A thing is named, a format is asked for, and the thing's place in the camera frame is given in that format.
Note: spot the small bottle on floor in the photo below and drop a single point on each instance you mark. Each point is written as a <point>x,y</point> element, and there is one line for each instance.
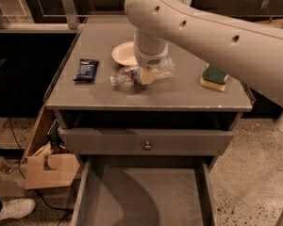
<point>5,166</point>

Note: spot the white paper bowl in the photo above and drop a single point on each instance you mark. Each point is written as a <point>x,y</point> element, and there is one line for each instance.
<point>124,54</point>

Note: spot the centre-left metal railing bracket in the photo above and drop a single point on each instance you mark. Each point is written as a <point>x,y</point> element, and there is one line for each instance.
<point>70,13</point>

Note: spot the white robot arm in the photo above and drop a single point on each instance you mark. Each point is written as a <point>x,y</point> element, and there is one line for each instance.
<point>249,52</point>

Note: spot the dark blue snack packet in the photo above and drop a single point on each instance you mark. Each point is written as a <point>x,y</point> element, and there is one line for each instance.
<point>87,70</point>

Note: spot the grey drawer cabinet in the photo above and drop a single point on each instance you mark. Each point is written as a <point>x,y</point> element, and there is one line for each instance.
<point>176,103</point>

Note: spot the closed grey top drawer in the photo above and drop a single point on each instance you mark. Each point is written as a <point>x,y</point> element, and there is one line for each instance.
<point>131,141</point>

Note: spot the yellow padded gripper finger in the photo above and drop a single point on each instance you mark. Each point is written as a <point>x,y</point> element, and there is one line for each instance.
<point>148,75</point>

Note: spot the white sneaker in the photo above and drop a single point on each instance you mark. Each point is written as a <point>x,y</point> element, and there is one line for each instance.
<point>16,209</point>

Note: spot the green and yellow sponge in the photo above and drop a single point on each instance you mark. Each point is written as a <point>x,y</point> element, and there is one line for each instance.
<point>213,78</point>

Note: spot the round metal drawer knob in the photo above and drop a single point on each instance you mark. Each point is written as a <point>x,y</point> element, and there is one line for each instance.
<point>147,146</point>

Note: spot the clear plastic water bottle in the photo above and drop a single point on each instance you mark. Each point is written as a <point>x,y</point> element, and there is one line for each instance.
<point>130,76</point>

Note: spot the brown cardboard box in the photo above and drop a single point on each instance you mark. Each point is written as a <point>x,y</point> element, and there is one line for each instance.
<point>45,171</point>

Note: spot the green packet in box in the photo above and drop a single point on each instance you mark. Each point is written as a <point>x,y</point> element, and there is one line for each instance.
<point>53,133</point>

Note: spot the open grey middle drawer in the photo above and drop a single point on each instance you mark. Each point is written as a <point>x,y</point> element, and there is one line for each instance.
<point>144,191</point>

